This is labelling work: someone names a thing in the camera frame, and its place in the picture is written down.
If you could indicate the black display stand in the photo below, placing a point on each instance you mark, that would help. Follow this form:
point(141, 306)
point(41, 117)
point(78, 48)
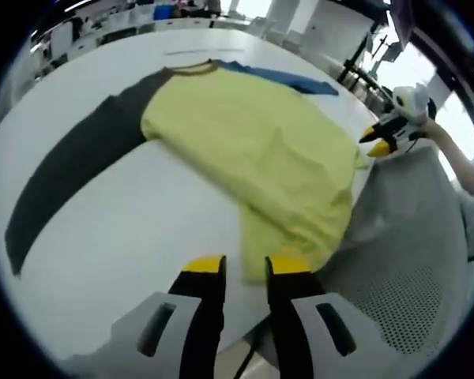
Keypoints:
point(351, 69)

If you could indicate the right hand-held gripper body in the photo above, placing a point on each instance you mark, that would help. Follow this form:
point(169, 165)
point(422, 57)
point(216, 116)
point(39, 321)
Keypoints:
point(416, 104)

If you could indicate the blue storage bin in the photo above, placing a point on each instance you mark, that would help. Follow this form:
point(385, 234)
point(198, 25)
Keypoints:
point(162, 12)

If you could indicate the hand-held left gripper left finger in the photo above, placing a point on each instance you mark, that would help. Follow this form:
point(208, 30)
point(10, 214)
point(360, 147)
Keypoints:
point(142, 335)

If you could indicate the yellow blue grey garment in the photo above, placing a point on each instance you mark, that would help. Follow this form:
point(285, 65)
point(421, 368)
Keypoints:
point(241, 150)

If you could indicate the white cabinet row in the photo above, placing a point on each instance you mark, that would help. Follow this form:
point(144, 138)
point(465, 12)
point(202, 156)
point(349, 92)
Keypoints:
point(114, 33)

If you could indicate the large dark display screen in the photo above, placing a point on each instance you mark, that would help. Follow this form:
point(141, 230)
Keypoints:
point(403, 19)

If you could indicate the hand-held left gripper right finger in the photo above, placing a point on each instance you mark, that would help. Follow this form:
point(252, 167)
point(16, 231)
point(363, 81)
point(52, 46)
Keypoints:
point(312, 339)

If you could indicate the grey mesh office chair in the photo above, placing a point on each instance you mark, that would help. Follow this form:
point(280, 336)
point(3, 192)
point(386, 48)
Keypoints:
point(403, 221)

